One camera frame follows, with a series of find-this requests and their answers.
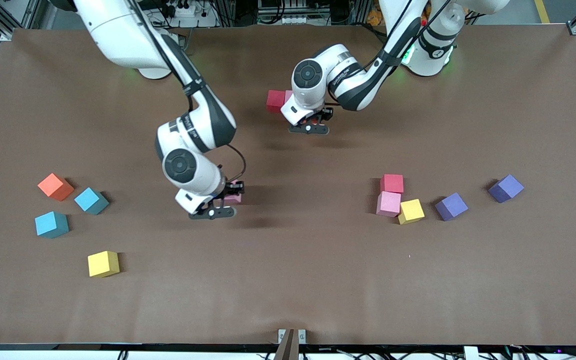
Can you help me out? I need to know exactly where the red foam cube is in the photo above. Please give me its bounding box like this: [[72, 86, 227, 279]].
[[266, 90, 287, 114], [380, 173, 405, 195]]

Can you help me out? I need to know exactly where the blue foam cube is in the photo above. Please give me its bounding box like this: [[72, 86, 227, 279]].
[[74, 187, 110, 216], [35, 211, 70, 239]]

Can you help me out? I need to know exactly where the yellow foam cube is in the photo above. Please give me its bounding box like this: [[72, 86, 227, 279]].
[[87, 250, 120, 278], [398, 198, 426, 225]]

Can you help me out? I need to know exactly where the purple foam cube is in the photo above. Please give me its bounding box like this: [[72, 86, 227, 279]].
[[435, 192, 469, 222], [488, 174, 525, 204]]

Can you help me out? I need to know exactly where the metal table edge bracket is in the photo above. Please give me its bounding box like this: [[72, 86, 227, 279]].
[[278, 328, 307, 360]]

